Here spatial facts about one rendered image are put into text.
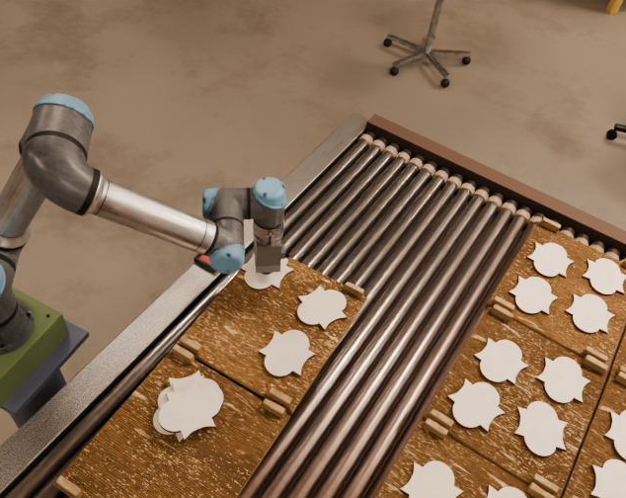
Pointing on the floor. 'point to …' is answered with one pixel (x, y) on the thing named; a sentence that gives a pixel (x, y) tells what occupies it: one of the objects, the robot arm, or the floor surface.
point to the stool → (428, 48)
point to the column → (43, 378)
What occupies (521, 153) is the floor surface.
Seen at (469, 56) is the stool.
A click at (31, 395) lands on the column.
